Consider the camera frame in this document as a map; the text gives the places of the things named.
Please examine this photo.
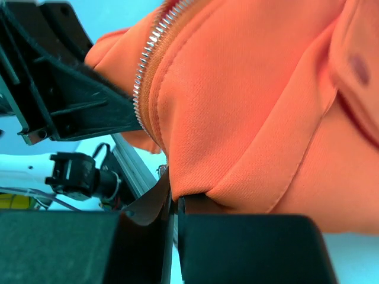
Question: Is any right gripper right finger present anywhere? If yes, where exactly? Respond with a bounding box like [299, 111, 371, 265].
[178, 195, 337, 284]

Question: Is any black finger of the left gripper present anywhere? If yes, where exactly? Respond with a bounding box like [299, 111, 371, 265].
[1, 1, 140, 145]

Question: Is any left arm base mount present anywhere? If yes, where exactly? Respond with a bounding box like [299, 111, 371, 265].
[92, 143, 137, 212]

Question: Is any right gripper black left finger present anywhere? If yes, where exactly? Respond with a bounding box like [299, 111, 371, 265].
[1, 173, 174, 283]

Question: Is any orange zip jacket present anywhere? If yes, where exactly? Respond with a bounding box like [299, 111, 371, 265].
[85, 1, 378, 234]

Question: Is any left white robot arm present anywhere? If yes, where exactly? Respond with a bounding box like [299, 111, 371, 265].
[1, 1, 140, 206]

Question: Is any aluminium table edge rail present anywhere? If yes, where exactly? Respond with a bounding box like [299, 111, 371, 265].
[111, 134, 157, 199]

